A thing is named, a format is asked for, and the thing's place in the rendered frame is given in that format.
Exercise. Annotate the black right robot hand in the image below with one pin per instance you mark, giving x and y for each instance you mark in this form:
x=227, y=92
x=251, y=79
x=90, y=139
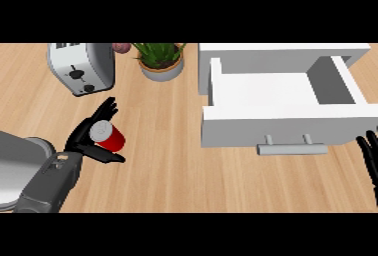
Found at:
x=369, y=156

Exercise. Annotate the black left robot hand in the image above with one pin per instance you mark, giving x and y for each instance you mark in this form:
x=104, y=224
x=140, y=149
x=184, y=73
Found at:
x=81, y=134

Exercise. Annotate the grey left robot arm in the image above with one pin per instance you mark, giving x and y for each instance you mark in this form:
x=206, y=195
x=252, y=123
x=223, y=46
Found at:
x=34, y=176

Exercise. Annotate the red can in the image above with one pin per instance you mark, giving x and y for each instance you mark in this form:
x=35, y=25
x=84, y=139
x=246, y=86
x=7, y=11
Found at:
x=109, y=136

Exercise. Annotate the white open drawer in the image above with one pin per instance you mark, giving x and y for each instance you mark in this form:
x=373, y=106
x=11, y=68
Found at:
x=285, y=113

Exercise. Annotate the silver toaster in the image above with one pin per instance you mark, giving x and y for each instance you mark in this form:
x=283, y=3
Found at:
x=82, y=68

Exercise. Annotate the potted green plant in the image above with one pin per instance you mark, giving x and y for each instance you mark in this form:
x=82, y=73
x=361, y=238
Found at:
x=159, y=61

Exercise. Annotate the white cabinet body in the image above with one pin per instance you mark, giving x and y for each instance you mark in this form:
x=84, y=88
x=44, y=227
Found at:
x=274, y=56

